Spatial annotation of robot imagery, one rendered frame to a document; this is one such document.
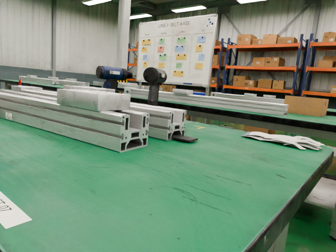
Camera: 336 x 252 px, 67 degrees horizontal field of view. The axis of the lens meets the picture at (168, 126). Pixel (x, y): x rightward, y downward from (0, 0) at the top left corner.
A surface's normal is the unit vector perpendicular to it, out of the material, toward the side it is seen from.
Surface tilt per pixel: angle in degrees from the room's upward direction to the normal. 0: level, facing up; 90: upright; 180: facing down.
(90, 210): 0
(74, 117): 90
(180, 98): 90
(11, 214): 0
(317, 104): 88
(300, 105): 89
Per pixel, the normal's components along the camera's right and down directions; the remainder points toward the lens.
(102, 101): 0.83, 0.15
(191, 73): -0.63, 0.07
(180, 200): 0.08, -0.98
